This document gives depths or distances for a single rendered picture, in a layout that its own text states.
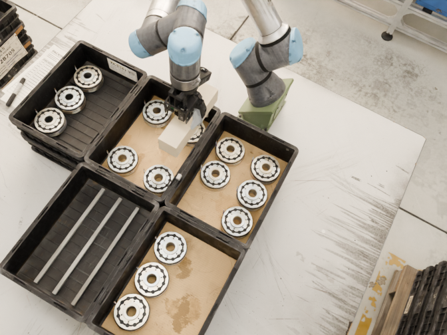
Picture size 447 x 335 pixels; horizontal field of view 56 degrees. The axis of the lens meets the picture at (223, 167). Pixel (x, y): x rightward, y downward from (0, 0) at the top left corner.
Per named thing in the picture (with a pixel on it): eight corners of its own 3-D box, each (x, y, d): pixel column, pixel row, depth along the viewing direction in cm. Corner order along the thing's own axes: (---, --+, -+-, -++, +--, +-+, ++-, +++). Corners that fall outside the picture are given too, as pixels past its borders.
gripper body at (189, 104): (163, 113, 115) (161, 87, 104) (180, 91, 118) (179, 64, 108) (187, 125, 114) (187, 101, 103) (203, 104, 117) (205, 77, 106)
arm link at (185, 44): (205, 24, 94) (200, 54, 90) (203, 56, 104) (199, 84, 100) (169, 20, 93) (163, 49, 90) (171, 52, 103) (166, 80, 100)
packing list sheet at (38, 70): (50, 42, 180) (50, 42, 179) (94, 66, 176) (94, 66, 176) (-4, 96, 166) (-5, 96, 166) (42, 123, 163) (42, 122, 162)
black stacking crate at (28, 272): (89, 175, 144) (82, 161, 133) (163, 216, 140) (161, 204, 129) (11, 277, 128) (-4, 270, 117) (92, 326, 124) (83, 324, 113)
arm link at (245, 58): (246, 69, 164) (229, 41, 156) (277, 59, 157) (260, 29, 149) (239, 89, 157) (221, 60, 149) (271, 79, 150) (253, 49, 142)
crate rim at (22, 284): (82, 163, 135) (81, 159, 133) (162, 206, 131) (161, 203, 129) (-2, 272, 119) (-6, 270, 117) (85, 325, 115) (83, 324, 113)
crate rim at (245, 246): (222, 113, 147) (223, 110, 145) (298, 151, 143) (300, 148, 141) (162, 206, 131) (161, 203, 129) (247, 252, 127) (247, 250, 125)
